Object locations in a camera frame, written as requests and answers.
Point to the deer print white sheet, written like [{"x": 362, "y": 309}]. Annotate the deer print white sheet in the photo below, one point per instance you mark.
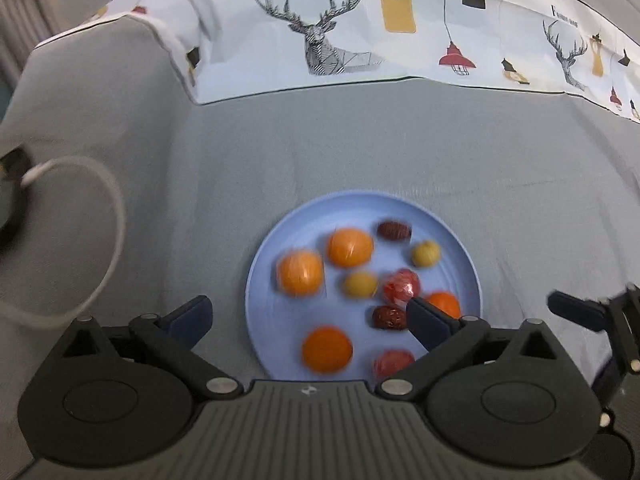
[{"x": 400, "y": 25}]

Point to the black smartphone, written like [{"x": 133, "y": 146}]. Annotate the black smartphone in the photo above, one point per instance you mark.
[{"x": 10, "y": 195}]

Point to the large plastic-wrapped orange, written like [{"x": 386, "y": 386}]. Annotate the large plastic-wrapped orange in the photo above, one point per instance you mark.
[{"x": 300, "y": 272}]

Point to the small plastic-wrapped orange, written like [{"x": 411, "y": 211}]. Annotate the small plastic-wrapped orange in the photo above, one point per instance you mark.
[{"x": 445, "y": 302}]

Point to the grey curtain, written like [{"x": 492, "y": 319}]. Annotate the grey curtain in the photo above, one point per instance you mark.
[{"x": 30, "y": 0}]

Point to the red plastic-wrapped fruit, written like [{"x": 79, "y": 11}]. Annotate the red plastic-wrapped fruit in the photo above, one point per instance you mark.
[
  {"x": 401, "y": 285},
  {"x": 392, "y": 361}
]

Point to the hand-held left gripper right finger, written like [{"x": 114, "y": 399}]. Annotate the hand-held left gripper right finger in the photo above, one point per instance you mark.
[{"x": 425, "y": 322}]

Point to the dark red date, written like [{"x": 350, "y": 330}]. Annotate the dark red date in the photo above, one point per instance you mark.
[
  {"x": 394, "y": 230},
  {"x": 389, "y": 318}
]

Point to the small bare orange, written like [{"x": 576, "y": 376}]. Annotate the small bare orange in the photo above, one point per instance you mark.
[
  {"x": 327, "y": 349},
  {"x": 350, "y": 246}
]

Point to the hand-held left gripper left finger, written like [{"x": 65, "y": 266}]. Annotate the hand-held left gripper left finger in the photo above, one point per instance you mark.
[{"x": 190, "y": 317}]

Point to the light blue round plate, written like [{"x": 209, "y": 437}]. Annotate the light blue round plate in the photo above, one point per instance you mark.
[{"x": 300, "y": 325}]

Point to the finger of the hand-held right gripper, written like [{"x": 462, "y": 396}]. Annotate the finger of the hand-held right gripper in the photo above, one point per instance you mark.
[
  {"x": 575, "y": 310},
  {"x": 632, "y": 292}
]

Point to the yellow-green round fruit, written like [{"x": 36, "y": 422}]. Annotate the yellow-green round fruit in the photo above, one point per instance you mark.
[
  {"x": 360, "y": 284},
  {"x": 425, "y": 253}
]

